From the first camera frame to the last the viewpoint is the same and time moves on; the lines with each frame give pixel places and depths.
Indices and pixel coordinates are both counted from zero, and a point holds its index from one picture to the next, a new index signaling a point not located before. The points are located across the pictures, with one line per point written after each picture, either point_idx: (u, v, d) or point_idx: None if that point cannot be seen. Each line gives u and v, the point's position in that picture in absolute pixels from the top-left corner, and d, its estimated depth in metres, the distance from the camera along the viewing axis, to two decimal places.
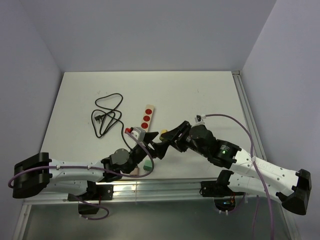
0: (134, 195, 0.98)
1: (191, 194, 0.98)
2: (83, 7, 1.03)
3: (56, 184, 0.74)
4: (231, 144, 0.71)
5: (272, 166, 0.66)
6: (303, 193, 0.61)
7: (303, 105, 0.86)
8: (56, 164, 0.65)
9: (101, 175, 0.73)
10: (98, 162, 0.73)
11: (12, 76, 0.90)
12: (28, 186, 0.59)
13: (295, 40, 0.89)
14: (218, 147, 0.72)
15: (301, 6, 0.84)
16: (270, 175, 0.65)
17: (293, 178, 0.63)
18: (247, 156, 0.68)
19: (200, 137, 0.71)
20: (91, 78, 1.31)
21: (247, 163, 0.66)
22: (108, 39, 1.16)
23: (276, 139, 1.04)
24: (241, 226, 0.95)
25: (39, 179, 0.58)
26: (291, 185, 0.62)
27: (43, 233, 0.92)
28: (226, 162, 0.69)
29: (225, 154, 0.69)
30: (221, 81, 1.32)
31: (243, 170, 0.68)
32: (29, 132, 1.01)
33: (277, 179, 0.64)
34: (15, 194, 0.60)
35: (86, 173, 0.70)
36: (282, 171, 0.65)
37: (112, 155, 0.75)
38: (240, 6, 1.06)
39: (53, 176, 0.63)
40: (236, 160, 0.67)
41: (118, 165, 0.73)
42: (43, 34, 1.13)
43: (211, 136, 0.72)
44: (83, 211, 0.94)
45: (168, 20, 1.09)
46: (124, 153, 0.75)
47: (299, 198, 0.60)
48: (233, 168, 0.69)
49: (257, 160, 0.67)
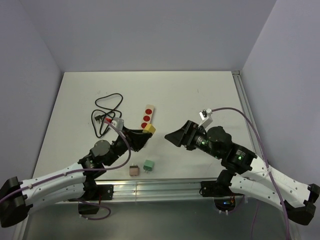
0: (134, 195, 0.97)
1: (191, 194, 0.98)
2: (83, 6, 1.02)
3: (45, 199, 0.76)
4: (247, 150, 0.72)
5: (286, 177, 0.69)
6: (313, 207, 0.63)
7: (302, 106, 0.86)
8: (28, 183, 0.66)
9: (82, 176, 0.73)
10: (74, 166, 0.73)
11: (12, 76, 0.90)
12: (9, 212, 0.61)
13: (295, 41, 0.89)
14: (234, 151, 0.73)
15: (301, 7, 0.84)
16: (283, 186, 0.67)
17: (306, 192, 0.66)
18: (263, 165, 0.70)
19: (219, 141, 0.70)
20: (92, 78, 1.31)
21: (262, 172, 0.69)
22: (108, 38, 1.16)
23: (275, 139, 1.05)
24: (241, 227, 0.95)
25: (16, 203, 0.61)
26: (303, 199, 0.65)
27: (44, 233, 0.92)
28: (240, 167, 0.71)
29: (240, 160, 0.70)
30: (221, 81, 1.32)
31: (257, 178, 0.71)
32: (29, 133, 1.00)
33: (290, 191, 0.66)
34: (3, 223, 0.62)
35: (65, 180, 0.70)
36: (296, 184, 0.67)
37: (92, 148, 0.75)
38: (240, 7, 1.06)
39: (28, 196, 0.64)
40: (251, 168, 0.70)
41: (100, 156, 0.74)
42: (43, 34, 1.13)
43: (229, 140, 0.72)
44: (83, 211, 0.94)
45: (168, 20, 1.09)
46: (104, 144, 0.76)
47: (309, 212, 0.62)
48: (246, 173, 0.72)
49: (272, 171, 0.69)
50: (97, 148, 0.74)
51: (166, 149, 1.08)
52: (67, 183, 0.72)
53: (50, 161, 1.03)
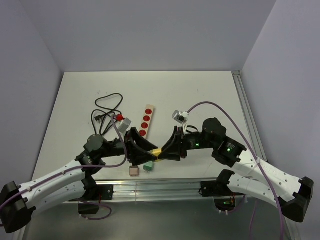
0: (134, 195, 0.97)
1: (190, 194, 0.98)
2: (82, 6, 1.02)
3: (47, 201, 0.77)
4: (237, 142, 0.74)
5: (276, 170, 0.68)
6: (304, 200, 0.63)
7: (302, 106, 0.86)
8: (27, 187, 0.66)
9: (81, 173, 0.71)
10: (71, 164, 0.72)
11: (12, 77, 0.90)
12: (11, 216, 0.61)
13: (295, 40, 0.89)
14: (226, 144, 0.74)
15: (301, 7, 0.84)
16: (273, 178, 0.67)
17: (296, 184, 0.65)
18: (252, 157, 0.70)
19: (214, 133, 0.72)
20: (91, 78, 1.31)
21: (251, 164, 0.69)
22: (108, 38, 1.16)
23: (275, 139, 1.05)
24: (241, 227, 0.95)
25: (18, 206, 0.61)
26: (293, 191, 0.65)
27: (44, 233, 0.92)
28: (229, 159, 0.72)
29: (229, 152, 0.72)
30: (221, 81, 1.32)
31: (247, 171, 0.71)
32: (30, 132, 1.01)
33: (279, 184, 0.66)
34: (8, 228, 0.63)
35: (63, 179, 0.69)
36: (286, 176, 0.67)
37: (86, 144, 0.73)
38: (240, 6, 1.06)
39: (28, 198, 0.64)
40: (240, 160, 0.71)
41: (95, 151, 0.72)
42: (43, 34, 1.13)
43: (223, 132, 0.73)
44: (83, 211, 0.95)
45: (168, 20, 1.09)
46: (97, 138, 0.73)
47: (299, 205, 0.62)
48: (236, 166, 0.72)
49: (261, 163, 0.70)
50: (91, 144, 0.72)
51: None
52: (68, 181, 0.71)
53: (50, 161, 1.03)
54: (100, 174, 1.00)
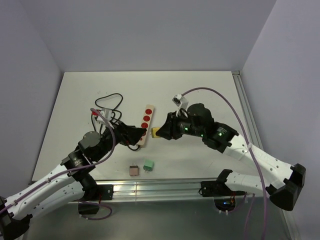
0: (134, 195, 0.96)
1: (190, 194, 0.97)
2: (82, 7, 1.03)
3: (43, 207, 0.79)
4: (229, 127, 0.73)
5: (268, 155, 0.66)
6: (295, 187, 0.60)
7: (302, 105, 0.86)
8: (13, 200, 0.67)
9: (68, 178, 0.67)
10: (56, 170, 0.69)
11: (12, 77, 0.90)
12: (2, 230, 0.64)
13: (295, 40, 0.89)
14: (217, 129, 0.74)
15: (301, 7, 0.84)
16: (263, 164, 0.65)
17: (288, 171, 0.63)
18: (244, 142, 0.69)
19: (197, 116, 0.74)
20: (91, 79, 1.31)
21: (242, 149, 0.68)
22: (108, 39, 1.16)
23: (275, 139, 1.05)
24: (241, 227, 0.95)
25: (4, 222, 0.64)
26: (284, 177, 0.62)
27: (44, 233, 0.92)
28: (220, 144, 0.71)
29: (221, 136, 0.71)
30: (221, 81, 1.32)
31: (238, 155, 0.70)
32: (30, 132, 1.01)
33: (270, 170, 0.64)
34: (6, 239, 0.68)
35: (50, 187, 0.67)
36: (278, 162, 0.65)
37: (81, 141, 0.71)
38: (240, 6, 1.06)
39: (14, 213, 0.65)
40: (231, 144, 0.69)
41: (91, 148, 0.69)
42: (43, 34, 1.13)
43: (209, 115, 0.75)
44: (83, 211, 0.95)
45: (167, 20, 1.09)
46: (92, 136, 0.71)
47: (289, 192, 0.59)
48: (227, 150, 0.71)
49: (253, 148, 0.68)
50: (86, 140, 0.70)
51: (166, 149, 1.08)
52: (56, 188, 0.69)
53: (51, 161, 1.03)
54: (100, 174, 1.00)
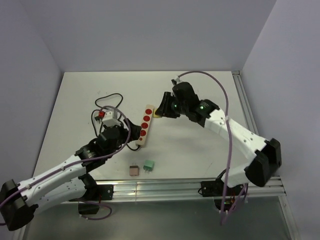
0: (134, 195, 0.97)
1: (190, 194, 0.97)
2: (82, 6, 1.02)
3: (49, 198, 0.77)
4: (211, 103, 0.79)
5: (245, 130, 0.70)
6: (265, 157, 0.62)
7: (301, 105, 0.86)
8: (26, 184, 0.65)
9: (82, 168, 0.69)
10: (71, 159, 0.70)
11: (12, 77, 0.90)
12: (12, 215, 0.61)
13: (294, 40, 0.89)
14: (199, 104, 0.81)
15: (301, 6, 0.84)
16: (238, 136, 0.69)
17: (260, 143, 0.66)
18: (222, 115, 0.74)
19: (180, 90, 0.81)
20: (91, 79, 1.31)
21: (220, 121, 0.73)
22: (108, 38, 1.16)
23: (275, 139, 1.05)
24: (241, 227, 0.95)
25: (17, 205, 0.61)
26: (255, 148, 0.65)
27: (44, 233, 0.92)
28: (201, 117, 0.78)
29: (202, 110, 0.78)
30: (221, 81, 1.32)
31: (217, 129, 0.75)
32: (30, 132, 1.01)
33: (244, 141, 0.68)
34: (11, 226, 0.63)
35: (64, 175, 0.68)
36: (252, 136, 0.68)
37: (102, 133, 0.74)
38: (240, 6, 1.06)
39: (28, 196, 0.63)
40: (210, 116, 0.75)
41: (109, 141, 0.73)
42: (43, 34, 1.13)
43: (191, 90, 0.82)
44: (83, 211, 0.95)
45: (167, 20, 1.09)
46: (112, 130, 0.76)
47: (258, 161, 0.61)
48: (206, 124, 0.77)
49: (230, 122, 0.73)
50: (106, 133, 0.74)
51: (166, 149, 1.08)
52: (68, 177, 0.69)
53: (51, 161, 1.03)
54: (100, 174, 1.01)
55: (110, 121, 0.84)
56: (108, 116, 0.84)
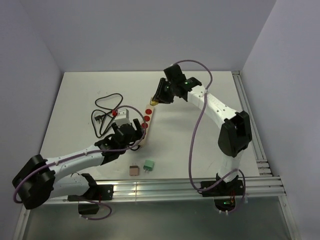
0: (134, 195, 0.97)
1: (190, 194, 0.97)
2: (82, 6, 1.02)
3: (61, 185, 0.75)
4: (195, 80, 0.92)
5: (220, 102, 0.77)
6: (231, 124, 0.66)
7: (301, 105, 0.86)
8: (54, 160, 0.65)
9: (101, 156, 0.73)
10: (91, 146, 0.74)
11: (12, 76, 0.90)
12: (37, 188, 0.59)
13: (294, 40, 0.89)
14: (185, 81, 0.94)
15: (301, 6, 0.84)
16: (213, 107, 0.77)
17: (230, 113, 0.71)
18: (203, 90, 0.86)
19: (168, 69, 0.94)
20: (91, 79, 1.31)
21: (199, 95, 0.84)
22: (108, 38, 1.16)
23: (275, 138, 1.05)
24: (242, 227, 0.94)
25: (45, 178, 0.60)
26: (225, 117, 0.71)
27: (44, 233, 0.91)
28: (185, 91, 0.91)
29: (186, 85, 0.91)
30: (221, 82, 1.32)
31: (197, 101, 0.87)
32: (30, 132, 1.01)
33: (217, 111, 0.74)
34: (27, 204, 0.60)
35: (85, 160, 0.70)
36: (226, 107, 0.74)
37: (118, 129, 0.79)
38: (240, 7, 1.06)
39: (56, 171, 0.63)
40: (192, 90, 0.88)
41: (126, 136, 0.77)
42: (43, 34, 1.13)
43: (178, 69, 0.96)
44: (83, 211, 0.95)
45: (168, 19, 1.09)
46: (127, 127, 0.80)
47: (224, 127, 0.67)
48: (188, 96, 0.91)
49: (209, 96, 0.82)
50: (123, 129, 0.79)
51: (166, 149, 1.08)
52: (87, 163, 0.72)
53: None
54: (100, 174, 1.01)
55: (121, 120, 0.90)
56: (121, 116, 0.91)
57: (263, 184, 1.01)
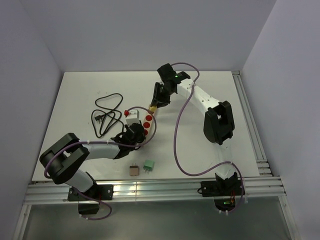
0: (134, 195, 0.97)
1: (190, 194, 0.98)
2: (82, 7, 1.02)
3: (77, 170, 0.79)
4: (184, 72, 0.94)
5: (205, 93, 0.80)
6: (214, 112, 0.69)
7: (301, 105, 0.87)
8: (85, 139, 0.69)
9: (117, 149, 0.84)
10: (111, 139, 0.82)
11: (12, 77, 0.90)
12: (72, 162, 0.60)
13: (294, 40, 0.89)
14: (175, 74, 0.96)
15: (301, 7, 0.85)
16: (199, 97, 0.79)
17: (214, 103, 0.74)
18: (190, 82, 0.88)
19: (159, 69, 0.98)
20: (91, 78, 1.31)
21: (187, 86, 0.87)
22: (108, 38, 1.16)
23: (275, 138, 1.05)
24: (242, 227, 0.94)
25: (80, 152, 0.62)
26: (208, 106, 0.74)
27: (43, 233, 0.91)
28: (175, 84, 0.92)
29: (175, 77, 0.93)
30: (221, 81, 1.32)
31: (185, 93, 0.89)
32: (30, 131, 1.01)
33: (202, 101, 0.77)
34: (58, 178, 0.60)
35: (106, 147, 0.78)
36: (210, 98, 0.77)
37: (129, 127, 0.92)
38: (240, 7, 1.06)
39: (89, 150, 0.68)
40: (181, 83, 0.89)
41: (135, 134, 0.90)
42: (43, 34, 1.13)
43: (168, 66, 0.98)
44: (83, 211, 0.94)
45: (167, 20, 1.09)
46: (137, 125, 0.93)
47: (207, 115, 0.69)
48: (178, 89, 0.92)
49: (196, 88, 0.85)
50: (134, 127, 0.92)
51: (166, 149, 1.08)
52: (106, 151, 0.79)
53: None
54: (100, 174, 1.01)
55: (133, 120, 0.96)
56: (133, 116, 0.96)
57: (263, 184, 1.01)
